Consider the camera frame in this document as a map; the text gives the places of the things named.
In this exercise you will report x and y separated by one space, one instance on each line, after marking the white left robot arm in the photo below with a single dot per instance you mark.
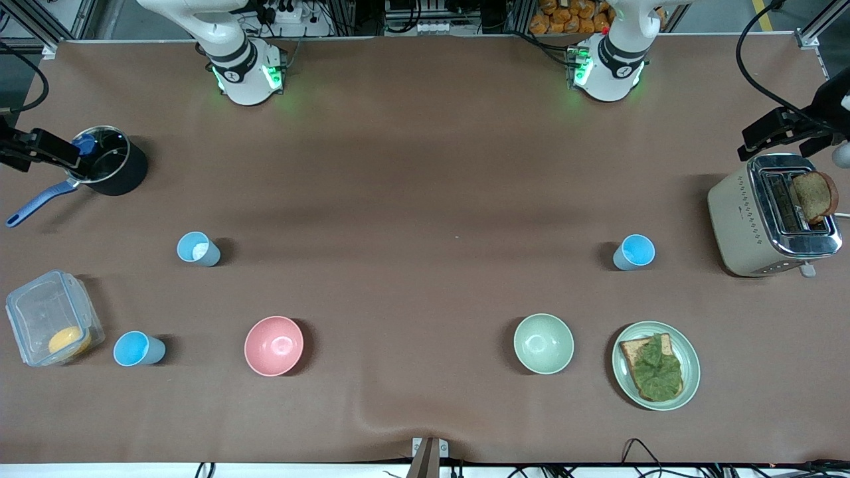
614 66

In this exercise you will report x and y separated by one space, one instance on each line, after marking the small white power strip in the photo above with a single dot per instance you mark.
438 28

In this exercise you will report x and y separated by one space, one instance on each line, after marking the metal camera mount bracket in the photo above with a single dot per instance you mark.
425 461

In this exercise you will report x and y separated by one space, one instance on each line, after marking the toast slice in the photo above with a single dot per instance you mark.
627 348

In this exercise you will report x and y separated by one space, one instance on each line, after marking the green lettuce leaf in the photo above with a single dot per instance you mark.
657 372

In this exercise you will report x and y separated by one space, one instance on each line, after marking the light blue plastic cup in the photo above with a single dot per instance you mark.
202 252
634 252
138 348

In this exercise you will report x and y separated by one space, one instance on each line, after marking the pink bowl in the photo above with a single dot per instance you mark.
273 345

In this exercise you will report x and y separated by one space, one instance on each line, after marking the pale green plate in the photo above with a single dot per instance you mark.
690 362

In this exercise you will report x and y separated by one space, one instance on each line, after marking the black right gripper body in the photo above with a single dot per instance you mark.
13 147

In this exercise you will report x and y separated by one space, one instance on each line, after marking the cream and chrome toaster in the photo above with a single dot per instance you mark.
737 226

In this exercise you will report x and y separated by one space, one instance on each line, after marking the bag of orange buns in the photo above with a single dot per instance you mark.
564 16

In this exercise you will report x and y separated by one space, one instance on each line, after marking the clear plastic storage container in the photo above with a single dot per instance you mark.
40 312

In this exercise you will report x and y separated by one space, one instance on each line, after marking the brown table mat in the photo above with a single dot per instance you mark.
425 199

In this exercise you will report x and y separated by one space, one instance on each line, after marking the dark brown bread slice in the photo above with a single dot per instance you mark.
813 196

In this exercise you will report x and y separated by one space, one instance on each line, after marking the glass pot lid blue knob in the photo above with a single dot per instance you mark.
109 156

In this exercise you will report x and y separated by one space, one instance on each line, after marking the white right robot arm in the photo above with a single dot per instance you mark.
232 60

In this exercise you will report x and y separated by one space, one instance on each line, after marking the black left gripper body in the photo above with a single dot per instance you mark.
827 104

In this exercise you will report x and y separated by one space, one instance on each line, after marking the white power strip with plugs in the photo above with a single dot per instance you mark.
292 16

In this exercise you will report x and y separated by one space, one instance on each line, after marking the orange round food piece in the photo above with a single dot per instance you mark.
66 340

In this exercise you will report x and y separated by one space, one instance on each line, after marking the pale green bowl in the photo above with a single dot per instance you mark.
543 344

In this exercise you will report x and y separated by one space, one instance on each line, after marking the aluminium frame profile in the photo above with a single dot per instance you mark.
813 33
40 33

